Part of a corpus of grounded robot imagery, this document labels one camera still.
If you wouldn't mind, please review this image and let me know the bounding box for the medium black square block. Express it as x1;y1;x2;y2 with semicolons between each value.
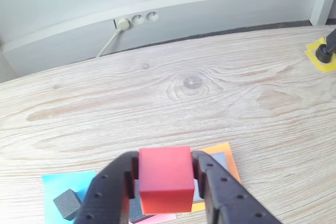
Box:
129;195;151;222

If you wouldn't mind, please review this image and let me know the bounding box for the white wall cable duct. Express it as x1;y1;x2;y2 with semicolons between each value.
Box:
0;0;320;78

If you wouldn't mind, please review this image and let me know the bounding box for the large grey square block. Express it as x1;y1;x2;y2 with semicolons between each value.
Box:
193;152;228;203

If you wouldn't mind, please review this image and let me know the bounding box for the pink paper sheet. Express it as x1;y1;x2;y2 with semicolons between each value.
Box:
128;212;177;224

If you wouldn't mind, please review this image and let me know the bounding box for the blue paper sheet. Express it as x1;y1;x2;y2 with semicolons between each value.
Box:
41;170;97;224

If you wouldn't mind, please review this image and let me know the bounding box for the white power plug cable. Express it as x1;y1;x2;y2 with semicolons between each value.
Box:
95;18;131;58

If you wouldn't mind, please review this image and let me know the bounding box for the small red cube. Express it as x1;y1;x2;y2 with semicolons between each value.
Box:
138;145;196;215

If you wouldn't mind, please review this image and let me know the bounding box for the orange paper sheet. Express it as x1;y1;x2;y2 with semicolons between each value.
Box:
191;142;242;212

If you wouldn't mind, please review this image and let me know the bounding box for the yellow tape piece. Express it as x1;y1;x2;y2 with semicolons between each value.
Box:
304;37;336;74

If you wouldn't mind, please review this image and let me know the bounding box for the black camera stand foot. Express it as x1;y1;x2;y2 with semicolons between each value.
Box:
314;26;336;65

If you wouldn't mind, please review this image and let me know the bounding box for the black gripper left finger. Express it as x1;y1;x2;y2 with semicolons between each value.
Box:
74;151;139;224

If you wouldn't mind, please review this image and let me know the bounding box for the small dark grey cube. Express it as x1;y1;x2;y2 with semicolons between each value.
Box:
52;188;82;221

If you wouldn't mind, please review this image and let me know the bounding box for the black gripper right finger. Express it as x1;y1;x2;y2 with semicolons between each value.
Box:
191;151;284;224

